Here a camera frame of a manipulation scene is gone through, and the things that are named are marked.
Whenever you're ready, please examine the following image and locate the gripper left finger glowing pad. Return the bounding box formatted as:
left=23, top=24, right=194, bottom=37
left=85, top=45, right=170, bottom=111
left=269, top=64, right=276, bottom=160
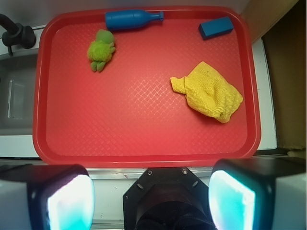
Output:
left=0, top=164, right=94, bottom=230

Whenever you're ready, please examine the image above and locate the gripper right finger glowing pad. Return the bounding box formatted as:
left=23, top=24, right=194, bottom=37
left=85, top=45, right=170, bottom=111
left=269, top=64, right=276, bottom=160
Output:
left=208, top=158, right=307, bottom=230

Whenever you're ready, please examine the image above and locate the yellow cloth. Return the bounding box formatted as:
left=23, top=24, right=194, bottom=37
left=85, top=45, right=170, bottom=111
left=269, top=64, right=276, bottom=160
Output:
left=170, top=61, right=243, bottom=124

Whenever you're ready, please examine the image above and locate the metal sink basin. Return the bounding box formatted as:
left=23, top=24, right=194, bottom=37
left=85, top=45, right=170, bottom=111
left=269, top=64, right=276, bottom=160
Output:
left=0, top=54, right=37, bottom=136

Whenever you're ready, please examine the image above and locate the green plush toy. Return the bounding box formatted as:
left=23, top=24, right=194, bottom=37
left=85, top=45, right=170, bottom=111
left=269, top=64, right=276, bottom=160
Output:
left=87, top=29, right=116, bottom=72

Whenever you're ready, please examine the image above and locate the red plastic tray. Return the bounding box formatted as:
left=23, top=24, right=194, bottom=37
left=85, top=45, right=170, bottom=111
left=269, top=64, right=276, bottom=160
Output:
left=33, top=6, right=261, bottom=168

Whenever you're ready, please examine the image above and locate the black faucet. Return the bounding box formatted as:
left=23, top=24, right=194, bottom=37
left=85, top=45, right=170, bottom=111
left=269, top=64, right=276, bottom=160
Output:
left=0, top=14, right=36, bottom=56

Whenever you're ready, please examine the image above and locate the blue rectangular block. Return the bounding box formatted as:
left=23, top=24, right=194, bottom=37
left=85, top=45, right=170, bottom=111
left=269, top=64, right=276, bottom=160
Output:
left=198, top=17, right=234, bottom=40

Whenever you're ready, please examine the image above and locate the blue plastic bottle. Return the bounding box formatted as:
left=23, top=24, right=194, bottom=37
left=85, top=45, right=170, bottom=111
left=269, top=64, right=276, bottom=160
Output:
left=105, top=10, right=164, bottom=31

